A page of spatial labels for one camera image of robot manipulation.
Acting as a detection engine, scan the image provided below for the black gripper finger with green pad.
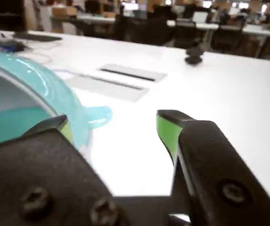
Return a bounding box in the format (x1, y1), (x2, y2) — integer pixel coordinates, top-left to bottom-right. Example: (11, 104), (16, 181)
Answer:
(156, 110), (270, 226)
(0, 114), (126, 226)

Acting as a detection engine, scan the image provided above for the black office chair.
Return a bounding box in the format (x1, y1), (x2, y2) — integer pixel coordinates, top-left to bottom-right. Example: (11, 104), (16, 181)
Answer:
(113, 13), (174, 47)
(210, 15), (247, 54)
(173, 18), (200, 49)

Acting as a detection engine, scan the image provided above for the brown cardboard box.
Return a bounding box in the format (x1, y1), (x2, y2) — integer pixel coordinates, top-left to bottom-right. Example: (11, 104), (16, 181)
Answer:
(51, 6), (78, 17)

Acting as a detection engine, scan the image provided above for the teal whale-shaped bin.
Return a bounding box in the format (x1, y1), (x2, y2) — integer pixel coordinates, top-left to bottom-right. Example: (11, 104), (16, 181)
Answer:
(0, 50), (114, 163)

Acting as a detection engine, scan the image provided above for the black monitor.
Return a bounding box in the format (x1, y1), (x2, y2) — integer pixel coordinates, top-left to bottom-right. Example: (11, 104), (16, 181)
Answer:
(0, 0), (27, 32)

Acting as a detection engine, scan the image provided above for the grey table cable cover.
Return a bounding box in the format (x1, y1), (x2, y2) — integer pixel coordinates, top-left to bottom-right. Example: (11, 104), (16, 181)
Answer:
(66, 72), (151, 103)
(97, 63), (168, 83)

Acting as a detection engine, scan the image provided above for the white office desk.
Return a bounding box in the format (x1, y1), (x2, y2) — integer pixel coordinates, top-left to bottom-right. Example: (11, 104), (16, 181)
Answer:
(166, 20), (270, 40)

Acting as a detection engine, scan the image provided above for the small black tabletop stand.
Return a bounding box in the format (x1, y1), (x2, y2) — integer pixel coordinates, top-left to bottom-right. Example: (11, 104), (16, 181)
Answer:
(184, 43), (205, 65)

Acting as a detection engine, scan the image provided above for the black keyboard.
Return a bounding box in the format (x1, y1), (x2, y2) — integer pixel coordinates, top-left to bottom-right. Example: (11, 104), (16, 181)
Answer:
(12, 32), (63, 43)

